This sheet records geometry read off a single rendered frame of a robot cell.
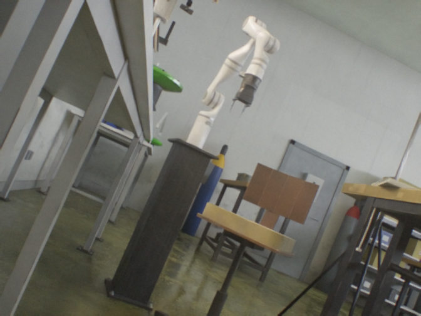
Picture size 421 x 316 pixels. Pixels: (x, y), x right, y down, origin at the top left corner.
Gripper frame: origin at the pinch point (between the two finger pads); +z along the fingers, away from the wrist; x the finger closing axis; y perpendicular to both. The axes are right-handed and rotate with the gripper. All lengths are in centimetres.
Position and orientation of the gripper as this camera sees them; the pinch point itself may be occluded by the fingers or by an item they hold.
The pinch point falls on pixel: (234, 115)
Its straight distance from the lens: 175.6
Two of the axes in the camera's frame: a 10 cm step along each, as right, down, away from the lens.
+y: 3.0, 0.6, -9.5
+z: -4.0, 9.1, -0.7
